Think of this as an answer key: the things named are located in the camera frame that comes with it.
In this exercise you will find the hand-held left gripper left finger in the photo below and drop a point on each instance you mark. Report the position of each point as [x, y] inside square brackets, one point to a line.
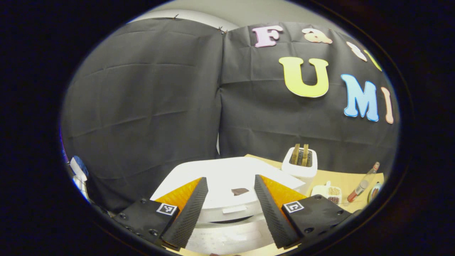
[188, 217]

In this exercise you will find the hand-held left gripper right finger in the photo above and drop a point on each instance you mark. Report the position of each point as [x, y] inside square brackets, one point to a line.
[272, 213]

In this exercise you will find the pale green plate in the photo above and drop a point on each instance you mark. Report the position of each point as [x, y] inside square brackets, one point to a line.
[375, 192]

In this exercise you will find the white divided bean dish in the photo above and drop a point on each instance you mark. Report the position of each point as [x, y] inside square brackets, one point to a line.
[328, 193]

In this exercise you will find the black backdrop cloth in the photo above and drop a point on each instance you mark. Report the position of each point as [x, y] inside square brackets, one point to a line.
[142, 106]

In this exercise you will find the white toaster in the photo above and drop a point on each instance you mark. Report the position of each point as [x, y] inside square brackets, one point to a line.
[300, 172]

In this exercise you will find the white rice cooker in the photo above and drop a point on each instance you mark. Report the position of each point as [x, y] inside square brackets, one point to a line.
[227, 174]

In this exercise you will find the clear plastic bottle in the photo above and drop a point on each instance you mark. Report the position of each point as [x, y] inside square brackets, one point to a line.
[362, 183]

